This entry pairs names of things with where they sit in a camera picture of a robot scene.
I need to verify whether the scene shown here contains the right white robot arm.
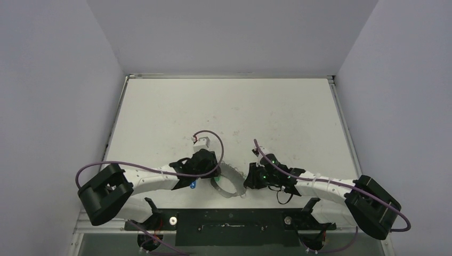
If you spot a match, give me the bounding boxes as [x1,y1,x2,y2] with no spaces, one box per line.
[244,150,401,240]

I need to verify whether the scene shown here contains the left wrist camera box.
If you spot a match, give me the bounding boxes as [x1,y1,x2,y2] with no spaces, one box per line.
[193,137,211,151]

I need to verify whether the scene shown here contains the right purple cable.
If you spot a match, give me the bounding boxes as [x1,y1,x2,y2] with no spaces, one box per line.
[253,138,412,254]

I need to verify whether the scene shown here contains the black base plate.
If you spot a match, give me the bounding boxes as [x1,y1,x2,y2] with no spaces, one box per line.
[141,208,336,246]

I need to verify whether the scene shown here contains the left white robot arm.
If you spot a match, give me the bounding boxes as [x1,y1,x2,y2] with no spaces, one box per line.
[76,149,221,230]

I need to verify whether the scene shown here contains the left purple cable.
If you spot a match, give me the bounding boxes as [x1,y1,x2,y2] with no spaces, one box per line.
[75,130,225,256]

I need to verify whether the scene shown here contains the purple cable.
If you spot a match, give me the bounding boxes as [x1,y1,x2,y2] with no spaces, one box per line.
[75,130,225,256]
[253,138,412,254]

